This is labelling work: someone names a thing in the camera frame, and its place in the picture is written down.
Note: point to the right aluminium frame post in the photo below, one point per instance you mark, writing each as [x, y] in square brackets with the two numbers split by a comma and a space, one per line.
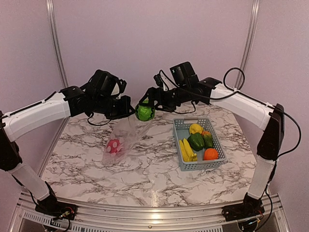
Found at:
[250, 33]

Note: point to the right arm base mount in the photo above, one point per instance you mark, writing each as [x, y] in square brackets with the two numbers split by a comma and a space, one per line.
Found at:
[241, 210]

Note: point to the yellow banana toy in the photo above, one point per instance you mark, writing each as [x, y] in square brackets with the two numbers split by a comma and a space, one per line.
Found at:
[187, 153]

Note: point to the green watermelon toy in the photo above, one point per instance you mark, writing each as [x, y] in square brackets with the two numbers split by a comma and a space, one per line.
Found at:
[144, 113]

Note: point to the grey plastic basket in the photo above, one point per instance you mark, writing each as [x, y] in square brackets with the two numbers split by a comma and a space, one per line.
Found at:
[181, 131]

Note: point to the clear zip top bag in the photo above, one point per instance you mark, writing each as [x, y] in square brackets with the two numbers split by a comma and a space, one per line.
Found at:
[129, 131]

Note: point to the red apple toy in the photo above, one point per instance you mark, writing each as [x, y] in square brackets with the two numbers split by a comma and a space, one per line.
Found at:
[113, 146]

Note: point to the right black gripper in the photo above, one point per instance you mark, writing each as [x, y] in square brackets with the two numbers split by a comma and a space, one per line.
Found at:
[151, 92]

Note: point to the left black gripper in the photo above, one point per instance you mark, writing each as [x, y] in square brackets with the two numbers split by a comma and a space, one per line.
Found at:
[124, 110]

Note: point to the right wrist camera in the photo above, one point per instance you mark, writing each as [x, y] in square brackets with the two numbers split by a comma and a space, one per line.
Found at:
[160, 82]

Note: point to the aluminium frame post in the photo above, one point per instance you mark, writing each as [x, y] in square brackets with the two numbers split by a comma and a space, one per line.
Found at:
[250, 33]
[55, 40]

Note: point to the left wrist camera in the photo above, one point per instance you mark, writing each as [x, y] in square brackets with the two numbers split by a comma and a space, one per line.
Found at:
[119, 88]

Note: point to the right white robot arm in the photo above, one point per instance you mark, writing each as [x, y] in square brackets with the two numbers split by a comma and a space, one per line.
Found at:
[269, 118]

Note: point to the orange toy fruit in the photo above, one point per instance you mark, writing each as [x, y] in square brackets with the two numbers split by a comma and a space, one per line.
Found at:
[210, 154]

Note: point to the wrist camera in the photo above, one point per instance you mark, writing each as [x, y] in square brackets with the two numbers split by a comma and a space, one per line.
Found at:
[119, 88]
[160, 82]

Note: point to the yellow bell pepper toy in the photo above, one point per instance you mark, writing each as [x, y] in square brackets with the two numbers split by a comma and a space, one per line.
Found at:
[195, 128]

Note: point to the left aluminium frame post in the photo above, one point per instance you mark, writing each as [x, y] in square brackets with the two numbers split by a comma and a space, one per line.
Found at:
[55, 40]

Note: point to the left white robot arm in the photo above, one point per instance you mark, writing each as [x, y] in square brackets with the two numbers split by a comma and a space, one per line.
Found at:
[102, 94]

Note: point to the green bell pepper toy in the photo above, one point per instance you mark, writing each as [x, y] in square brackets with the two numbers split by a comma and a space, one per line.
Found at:
[196, 141]

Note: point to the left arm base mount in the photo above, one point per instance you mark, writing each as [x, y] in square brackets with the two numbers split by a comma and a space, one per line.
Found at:
[51, 206]

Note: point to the aluminium front rail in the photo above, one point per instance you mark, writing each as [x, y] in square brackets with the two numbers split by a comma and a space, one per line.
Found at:
[94, 217]

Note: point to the green orange mango toy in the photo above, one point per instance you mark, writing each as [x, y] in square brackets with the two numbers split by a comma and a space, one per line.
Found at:
[208, 140]

